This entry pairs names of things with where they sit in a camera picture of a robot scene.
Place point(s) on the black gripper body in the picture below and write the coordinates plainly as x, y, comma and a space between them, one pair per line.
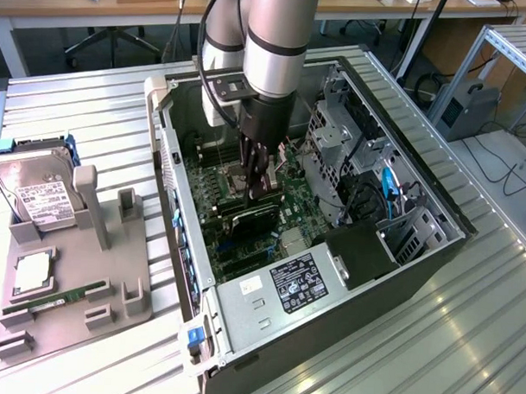
265, 119

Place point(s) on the graphics card with metal bracket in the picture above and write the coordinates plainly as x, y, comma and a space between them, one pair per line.
253, 222

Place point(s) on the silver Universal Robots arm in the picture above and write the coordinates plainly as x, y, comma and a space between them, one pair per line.
277, 42

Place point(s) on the CPU socket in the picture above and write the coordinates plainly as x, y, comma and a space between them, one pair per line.
233, 178

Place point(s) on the thin metal locking lever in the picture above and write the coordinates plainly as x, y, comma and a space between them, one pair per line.
220, 158

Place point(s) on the green motherboard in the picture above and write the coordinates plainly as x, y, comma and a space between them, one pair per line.
297, 198

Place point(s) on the silver metal disk bay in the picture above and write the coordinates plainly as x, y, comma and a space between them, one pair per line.
330, 134

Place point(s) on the silver chipset heatsink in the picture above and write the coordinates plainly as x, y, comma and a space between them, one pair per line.
292, 242

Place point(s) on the silver power supply unit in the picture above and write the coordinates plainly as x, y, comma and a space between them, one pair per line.
259, 300

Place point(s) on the open black PC case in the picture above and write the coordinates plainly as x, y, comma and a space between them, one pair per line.
371, 304

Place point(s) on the blue case latch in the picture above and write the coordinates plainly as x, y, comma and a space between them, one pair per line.
195, 336

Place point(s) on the black office chair base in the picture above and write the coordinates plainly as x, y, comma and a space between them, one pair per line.
114, 38

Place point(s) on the black slanted pole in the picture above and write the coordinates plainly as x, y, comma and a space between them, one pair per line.
422, 36

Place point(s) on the grey equipment box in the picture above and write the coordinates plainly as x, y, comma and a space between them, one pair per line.
469, 113

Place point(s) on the grey parts rack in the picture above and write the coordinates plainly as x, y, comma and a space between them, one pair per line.
70, 285

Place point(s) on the silver hard disk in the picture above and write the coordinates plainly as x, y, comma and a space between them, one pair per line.
30, 176

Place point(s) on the silver CPU chip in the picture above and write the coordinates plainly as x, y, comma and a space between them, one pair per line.
33, 273

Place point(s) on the green RAM stick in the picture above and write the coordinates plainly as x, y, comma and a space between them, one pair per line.
47, 305

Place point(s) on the wrist camera with black bracket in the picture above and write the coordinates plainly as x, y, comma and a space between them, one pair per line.
225, 87

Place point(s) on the wooden desk white frame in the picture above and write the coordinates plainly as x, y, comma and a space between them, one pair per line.
369, 8
36, 3

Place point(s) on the aluminium profile frame table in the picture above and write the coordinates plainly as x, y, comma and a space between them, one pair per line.
514, 46

